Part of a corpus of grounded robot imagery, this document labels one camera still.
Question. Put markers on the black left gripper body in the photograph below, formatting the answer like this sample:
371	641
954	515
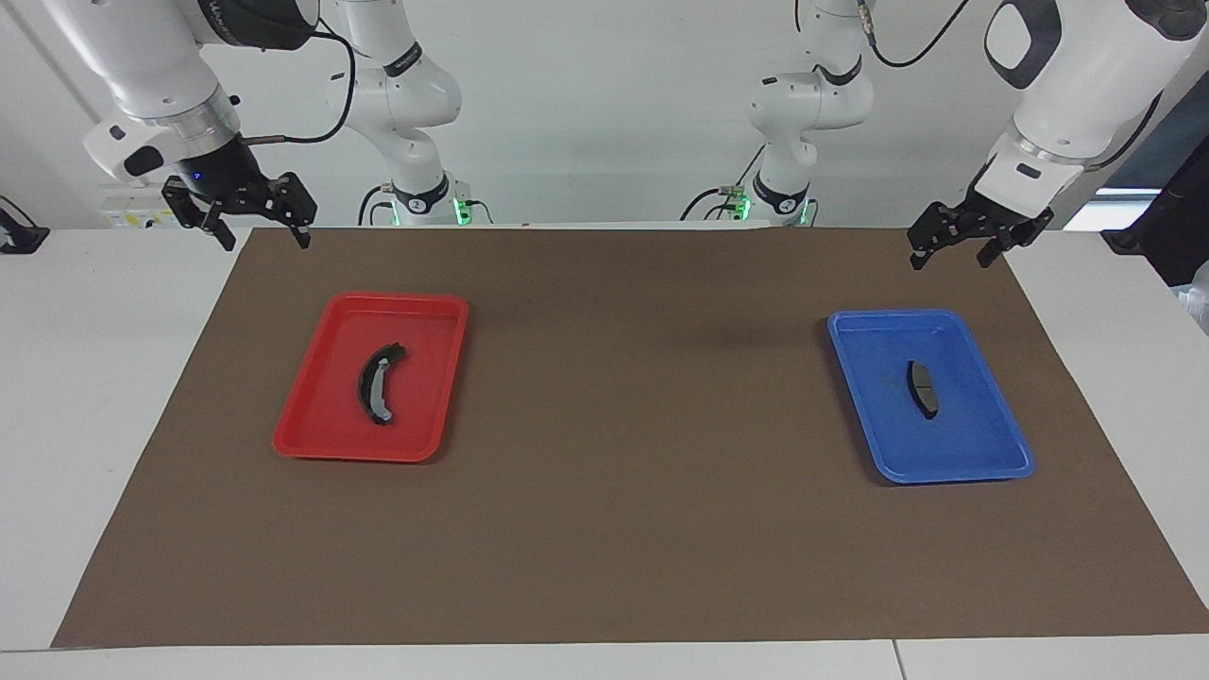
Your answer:
982	225

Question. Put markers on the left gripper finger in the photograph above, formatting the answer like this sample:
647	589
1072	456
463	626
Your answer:
920	259
989	254

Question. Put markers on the black clamp device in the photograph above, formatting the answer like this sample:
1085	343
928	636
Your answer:
19	236

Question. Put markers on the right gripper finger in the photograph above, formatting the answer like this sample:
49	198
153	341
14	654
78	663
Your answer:
225	236
302	236

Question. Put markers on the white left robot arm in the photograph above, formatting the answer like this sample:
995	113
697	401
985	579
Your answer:
1086	85

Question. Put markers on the red plastic tray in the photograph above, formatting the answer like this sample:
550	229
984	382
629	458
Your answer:
321	416

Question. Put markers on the short grey brake pad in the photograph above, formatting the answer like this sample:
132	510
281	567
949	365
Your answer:
923	389

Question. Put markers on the black chair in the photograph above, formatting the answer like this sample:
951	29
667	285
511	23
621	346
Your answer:
1176	227

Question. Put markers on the long curved brake pad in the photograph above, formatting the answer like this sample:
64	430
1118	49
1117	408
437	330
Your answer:
370	382

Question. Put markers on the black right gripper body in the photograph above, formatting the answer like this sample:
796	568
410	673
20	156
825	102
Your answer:
222	175

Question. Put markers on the white power strip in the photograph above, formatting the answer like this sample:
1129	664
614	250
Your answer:
132	212

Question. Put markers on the brown table mat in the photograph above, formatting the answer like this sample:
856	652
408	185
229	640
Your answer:
623	491

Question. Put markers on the clear plastic bag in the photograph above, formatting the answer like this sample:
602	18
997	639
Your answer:
1198	297

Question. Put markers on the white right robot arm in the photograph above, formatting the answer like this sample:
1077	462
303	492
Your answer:
151	57

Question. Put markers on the blue plastic tray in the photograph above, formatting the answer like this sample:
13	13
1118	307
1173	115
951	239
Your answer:
963	434

